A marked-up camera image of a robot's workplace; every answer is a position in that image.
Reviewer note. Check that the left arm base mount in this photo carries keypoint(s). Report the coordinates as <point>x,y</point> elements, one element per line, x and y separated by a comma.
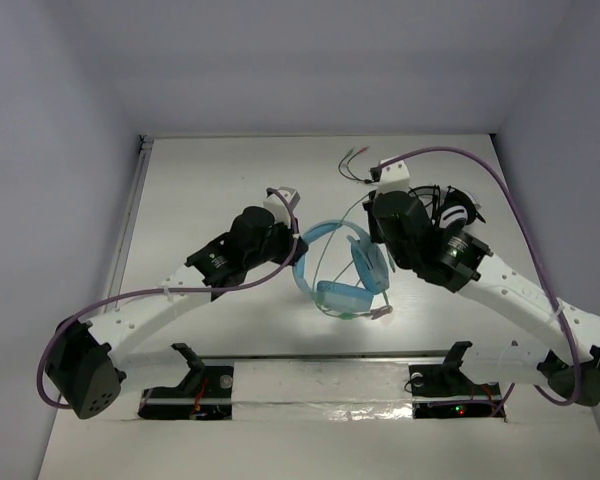
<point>203,394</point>

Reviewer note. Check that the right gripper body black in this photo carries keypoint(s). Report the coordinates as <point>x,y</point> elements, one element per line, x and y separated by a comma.
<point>400,257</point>

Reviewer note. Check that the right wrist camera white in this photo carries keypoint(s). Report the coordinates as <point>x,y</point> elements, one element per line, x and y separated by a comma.
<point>391,175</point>

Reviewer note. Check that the black white headphones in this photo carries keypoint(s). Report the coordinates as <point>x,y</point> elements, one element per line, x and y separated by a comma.
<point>449,207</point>

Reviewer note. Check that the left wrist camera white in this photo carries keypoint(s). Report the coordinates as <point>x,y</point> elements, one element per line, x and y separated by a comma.
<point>281,203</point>

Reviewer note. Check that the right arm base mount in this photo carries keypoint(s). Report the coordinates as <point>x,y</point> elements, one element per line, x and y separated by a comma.
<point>441,391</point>

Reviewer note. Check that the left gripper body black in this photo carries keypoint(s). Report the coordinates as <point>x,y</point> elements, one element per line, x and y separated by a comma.
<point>290,245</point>

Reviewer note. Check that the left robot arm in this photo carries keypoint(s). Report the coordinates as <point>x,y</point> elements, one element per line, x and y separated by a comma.
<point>87,363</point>

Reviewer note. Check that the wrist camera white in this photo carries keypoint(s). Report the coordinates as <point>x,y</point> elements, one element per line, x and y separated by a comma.
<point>281,203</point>
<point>391,175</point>

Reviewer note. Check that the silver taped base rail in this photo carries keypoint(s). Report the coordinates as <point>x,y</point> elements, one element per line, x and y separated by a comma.
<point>332,390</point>

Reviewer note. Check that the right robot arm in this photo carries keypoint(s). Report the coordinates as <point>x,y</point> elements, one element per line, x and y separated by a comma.
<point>455,260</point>

